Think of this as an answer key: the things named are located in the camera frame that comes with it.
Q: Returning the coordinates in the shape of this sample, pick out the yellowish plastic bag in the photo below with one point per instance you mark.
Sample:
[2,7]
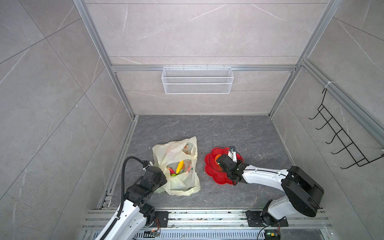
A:
[169,155]

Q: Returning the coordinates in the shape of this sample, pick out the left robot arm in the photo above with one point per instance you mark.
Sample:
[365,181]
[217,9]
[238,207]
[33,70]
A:
[134,212]

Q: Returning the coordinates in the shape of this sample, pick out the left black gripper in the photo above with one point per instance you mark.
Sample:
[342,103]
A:
[163,179]

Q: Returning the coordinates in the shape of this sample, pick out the red fake fruit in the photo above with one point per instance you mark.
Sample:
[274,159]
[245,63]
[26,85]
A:
[171,171]

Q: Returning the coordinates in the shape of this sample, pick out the yellow fake banana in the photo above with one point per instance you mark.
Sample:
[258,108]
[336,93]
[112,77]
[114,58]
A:
[180,167]

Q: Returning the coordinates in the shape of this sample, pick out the orange fake fruit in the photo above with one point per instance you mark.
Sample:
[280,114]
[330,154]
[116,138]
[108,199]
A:
[216,162]

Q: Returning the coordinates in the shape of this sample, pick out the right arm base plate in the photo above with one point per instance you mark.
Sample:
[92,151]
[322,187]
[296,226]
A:
[256,219]

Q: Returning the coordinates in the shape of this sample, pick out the red flower-shaped plate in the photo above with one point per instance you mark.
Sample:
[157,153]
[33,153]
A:
[211,168]

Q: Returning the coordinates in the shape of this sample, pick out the black wire hook rack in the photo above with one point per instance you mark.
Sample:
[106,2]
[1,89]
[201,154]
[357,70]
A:
[340,134]

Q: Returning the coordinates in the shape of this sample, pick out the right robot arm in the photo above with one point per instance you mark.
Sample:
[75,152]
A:
[302,194]

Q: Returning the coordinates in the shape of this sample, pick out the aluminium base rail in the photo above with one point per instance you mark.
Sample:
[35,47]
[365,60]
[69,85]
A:
[210,219]

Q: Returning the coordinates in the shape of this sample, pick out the white wire mesh basket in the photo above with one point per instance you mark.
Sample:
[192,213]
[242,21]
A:
[202,80]

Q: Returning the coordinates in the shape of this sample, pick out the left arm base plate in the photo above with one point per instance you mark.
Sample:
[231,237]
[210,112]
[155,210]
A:
[162,218]

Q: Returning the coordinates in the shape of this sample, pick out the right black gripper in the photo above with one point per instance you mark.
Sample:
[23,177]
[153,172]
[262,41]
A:
[238,164]

